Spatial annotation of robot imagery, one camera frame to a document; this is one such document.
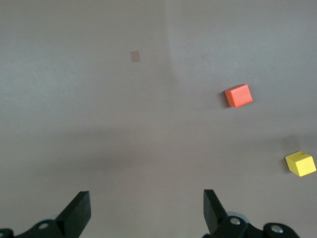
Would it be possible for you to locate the yellow wooden block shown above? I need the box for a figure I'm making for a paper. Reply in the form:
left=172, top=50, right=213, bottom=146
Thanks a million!
left=284, top=150, right=317, bottom=178

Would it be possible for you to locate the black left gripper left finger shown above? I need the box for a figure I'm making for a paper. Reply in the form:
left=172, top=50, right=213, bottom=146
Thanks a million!
left=0, top=190, right=92, bottom=238

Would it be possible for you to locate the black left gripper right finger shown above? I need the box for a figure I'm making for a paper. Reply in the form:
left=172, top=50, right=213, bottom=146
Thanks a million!
left=202, top=189, right=302, bottom=238

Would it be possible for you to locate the orange wooden block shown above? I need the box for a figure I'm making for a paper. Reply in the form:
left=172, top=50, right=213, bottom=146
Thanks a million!
left=224, top=83, right=254, bottom=108

